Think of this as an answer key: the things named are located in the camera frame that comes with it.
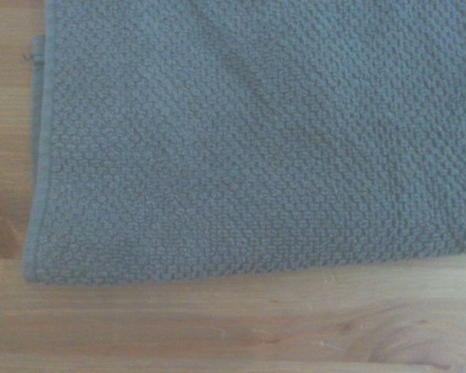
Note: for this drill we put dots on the grey textured towel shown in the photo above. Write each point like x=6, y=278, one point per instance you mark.
x=256, y=140

